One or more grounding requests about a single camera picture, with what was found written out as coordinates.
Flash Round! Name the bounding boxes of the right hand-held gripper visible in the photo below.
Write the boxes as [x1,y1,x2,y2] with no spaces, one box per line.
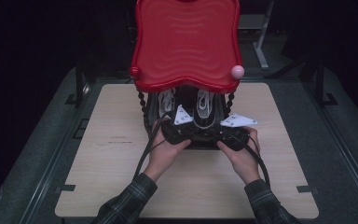
[214,112,258,153]

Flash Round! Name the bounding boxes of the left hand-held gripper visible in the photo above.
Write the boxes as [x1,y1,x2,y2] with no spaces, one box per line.
[160,104,200,146]

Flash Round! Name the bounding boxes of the black canvas sneaker white laces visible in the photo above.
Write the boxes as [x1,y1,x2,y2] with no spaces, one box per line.
[193,89,216,129]
[157,88,178,119]

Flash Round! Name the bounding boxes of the red and black shoe rack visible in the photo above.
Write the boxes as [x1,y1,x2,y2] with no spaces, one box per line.
[129,0,245,151]

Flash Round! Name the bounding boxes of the person's right hand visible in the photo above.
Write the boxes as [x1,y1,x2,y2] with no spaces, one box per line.
[216,126,262,187]

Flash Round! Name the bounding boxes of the person's left hand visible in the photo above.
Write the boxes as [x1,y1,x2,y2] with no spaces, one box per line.
[143,119,192,183]

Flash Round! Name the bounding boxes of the black tape strip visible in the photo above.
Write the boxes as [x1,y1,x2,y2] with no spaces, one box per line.
[296,185,320,194]
[55,184,76,193]

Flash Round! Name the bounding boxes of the white metal stand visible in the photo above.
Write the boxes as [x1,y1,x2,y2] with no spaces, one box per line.
[238,0,276,71]

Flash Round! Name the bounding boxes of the dark metal stand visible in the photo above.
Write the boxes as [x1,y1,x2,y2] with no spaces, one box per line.
[64,59,91,109]
[314,59,339,108]

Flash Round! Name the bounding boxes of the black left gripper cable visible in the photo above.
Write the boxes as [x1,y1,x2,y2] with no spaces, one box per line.
[132,113,170,182]

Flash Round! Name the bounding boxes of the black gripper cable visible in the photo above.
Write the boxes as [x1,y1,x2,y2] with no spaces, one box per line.
[228,135,272,189]
[132,113,170,182]

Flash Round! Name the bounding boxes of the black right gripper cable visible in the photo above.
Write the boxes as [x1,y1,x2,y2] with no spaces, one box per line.
[228,135,272,189]

